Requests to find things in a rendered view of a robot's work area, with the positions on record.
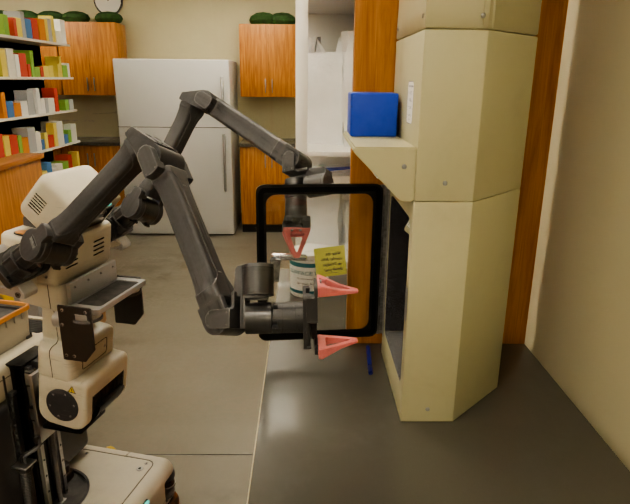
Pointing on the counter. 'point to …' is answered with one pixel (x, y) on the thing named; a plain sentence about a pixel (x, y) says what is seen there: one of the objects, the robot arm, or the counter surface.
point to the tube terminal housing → (459, 211)
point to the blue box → (372, 114)
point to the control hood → (388, 162)
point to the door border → (371, 243)
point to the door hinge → (384, 259)
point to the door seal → (373, 256)
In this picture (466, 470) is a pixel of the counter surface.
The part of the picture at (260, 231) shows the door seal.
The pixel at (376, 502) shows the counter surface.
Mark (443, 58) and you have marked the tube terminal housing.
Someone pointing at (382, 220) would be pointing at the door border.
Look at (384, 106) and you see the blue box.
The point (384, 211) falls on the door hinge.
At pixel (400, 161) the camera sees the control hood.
